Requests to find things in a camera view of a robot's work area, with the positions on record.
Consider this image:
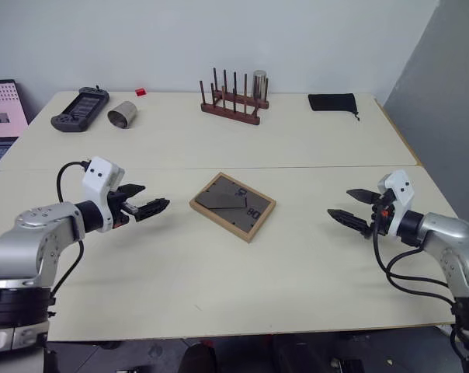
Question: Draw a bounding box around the black handheld game controller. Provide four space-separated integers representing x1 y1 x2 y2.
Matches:
50 85 110 134

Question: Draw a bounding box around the black drawstring pouch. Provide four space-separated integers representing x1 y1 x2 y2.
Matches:
307 92 360 122

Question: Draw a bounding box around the wooden picture frame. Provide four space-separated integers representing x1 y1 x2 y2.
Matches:
189 172 277 244

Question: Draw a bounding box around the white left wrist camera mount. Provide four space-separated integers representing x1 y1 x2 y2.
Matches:
81 156 126 234

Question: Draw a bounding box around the steel cup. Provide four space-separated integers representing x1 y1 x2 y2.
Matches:
106 100 140 129

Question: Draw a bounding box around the dark rounded shape under table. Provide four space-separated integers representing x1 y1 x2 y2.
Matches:
182 341 217 373

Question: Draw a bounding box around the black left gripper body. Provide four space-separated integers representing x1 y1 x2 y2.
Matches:
108 187 141 230

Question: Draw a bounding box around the tall steel cylinder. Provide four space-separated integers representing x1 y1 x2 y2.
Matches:
252 70 269 100

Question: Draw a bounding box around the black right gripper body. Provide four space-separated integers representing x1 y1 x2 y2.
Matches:
368 192 394 239

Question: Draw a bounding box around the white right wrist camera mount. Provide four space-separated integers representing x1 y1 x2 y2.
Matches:
377 169 415 237

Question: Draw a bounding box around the grey laptop with pink screen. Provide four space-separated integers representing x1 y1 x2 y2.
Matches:
0 79 29 183

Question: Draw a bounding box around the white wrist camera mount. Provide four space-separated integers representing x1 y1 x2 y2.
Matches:
377 169 415 237
81 156 126 234

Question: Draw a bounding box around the brown wooden peg rack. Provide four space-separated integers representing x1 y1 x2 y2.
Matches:
199 67 270 126

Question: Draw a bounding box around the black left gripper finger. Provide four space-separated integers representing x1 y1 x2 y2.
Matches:
134 197 171 224
116 183 147 200

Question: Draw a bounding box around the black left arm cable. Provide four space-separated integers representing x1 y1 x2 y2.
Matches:
47 160 91 308

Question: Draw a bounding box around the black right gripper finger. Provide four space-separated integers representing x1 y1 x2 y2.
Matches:
327 208 373 239
346 188 383 205

